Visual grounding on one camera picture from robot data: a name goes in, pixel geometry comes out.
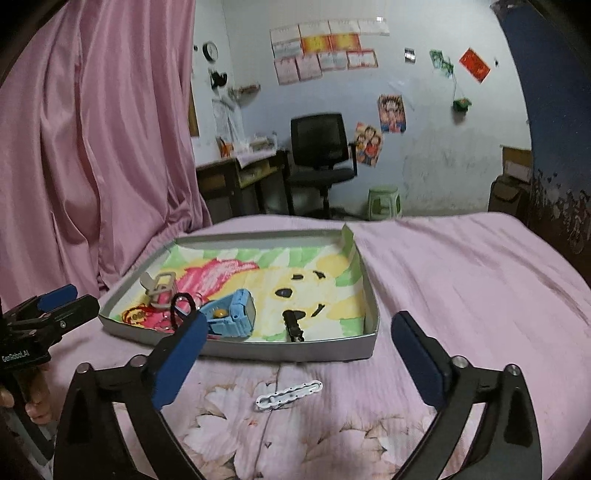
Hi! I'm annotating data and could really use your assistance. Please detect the beige hair claw clip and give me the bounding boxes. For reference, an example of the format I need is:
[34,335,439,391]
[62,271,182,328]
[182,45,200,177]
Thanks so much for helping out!
[139,272,177,310]

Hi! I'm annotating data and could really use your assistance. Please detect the blue kids smartwatch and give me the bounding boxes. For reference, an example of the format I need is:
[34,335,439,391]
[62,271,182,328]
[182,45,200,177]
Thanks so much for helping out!
[200,289,256,339]

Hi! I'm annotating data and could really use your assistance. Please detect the green photos on wall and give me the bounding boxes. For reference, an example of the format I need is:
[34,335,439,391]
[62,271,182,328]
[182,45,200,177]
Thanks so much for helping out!
[429,50,455,78]

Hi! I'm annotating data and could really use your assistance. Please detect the green hanging ornament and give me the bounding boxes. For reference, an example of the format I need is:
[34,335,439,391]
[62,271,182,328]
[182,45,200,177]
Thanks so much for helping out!
[452,98,472,114]

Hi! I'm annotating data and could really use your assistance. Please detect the small photo on wall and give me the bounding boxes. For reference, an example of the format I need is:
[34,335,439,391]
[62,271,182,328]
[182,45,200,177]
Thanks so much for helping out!
[404,48,416,63]

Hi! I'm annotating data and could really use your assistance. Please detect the cartoon boy poster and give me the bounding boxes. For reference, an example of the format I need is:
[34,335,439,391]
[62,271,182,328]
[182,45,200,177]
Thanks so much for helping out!
[378,95,407,134]

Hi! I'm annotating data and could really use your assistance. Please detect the blue starry curtain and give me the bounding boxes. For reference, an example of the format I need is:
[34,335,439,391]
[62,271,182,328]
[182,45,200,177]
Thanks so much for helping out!
[491,1,590,277]

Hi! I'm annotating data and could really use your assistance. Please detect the green plastic stool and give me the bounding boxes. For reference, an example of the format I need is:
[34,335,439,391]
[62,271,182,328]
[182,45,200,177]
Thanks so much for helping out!
[367,185,402,221]

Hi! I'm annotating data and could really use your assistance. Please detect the grey shallow box tray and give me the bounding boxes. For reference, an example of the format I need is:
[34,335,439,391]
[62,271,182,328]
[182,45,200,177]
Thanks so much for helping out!
[97,223,381,363]

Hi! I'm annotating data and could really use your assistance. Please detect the dark bag on floor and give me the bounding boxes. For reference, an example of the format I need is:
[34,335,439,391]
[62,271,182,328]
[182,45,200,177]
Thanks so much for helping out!
[488,175,531,224]

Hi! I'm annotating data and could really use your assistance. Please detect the black office chair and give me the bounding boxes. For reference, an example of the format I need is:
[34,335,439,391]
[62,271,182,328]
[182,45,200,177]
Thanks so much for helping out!
[287,112,359,219]

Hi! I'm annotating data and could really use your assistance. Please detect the black hair tie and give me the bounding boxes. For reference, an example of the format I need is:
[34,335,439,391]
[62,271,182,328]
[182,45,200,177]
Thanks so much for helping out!
[168,292,199,331]

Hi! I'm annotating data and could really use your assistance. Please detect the round wall clock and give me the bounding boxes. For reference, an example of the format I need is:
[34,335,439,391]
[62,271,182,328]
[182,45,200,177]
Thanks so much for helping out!
[202,41,219,64]

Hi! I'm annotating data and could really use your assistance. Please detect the pink curtain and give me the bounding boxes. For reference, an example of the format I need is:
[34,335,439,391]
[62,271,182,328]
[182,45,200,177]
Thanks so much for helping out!
[1,1,211,308]

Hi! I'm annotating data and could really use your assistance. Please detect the pink bed sheet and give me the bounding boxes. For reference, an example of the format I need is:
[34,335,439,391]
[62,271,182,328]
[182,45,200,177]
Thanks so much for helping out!
[27,210,591,480]

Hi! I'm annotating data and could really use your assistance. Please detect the colourful drawing paper liner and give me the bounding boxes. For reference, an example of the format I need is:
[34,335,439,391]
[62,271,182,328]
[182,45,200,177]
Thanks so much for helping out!
[109,224,369,343]

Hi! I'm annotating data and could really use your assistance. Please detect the person's left hand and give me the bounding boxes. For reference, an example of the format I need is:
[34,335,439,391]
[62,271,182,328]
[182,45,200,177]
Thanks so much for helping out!
[17,363,53,425]

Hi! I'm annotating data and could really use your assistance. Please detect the black hair clip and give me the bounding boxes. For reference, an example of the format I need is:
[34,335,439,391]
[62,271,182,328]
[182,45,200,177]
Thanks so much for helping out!
[283,310,305,343]

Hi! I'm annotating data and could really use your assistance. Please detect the red square wall paper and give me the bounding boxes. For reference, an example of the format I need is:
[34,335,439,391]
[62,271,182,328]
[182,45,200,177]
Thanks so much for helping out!
[459,48,491,84]

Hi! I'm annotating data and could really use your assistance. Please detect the white chain bracelet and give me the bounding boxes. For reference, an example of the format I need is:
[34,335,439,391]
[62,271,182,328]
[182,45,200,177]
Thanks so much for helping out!
[253,379,325,411]

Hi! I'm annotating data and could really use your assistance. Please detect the cartoon family poster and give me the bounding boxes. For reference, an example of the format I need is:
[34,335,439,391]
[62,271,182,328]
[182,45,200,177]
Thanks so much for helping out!
[355,123,383,167]

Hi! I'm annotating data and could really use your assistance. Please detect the certificates on wall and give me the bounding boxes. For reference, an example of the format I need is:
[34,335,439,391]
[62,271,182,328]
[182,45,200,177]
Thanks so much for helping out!
[270,17,390,86]

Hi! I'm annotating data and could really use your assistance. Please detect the cardboard box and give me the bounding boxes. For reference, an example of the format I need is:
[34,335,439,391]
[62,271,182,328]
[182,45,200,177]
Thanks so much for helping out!
[502,146,533,183]

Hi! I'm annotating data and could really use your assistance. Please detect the wooden desk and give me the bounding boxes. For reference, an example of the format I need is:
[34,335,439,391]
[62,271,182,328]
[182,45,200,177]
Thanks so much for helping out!
[195,150,294,217]

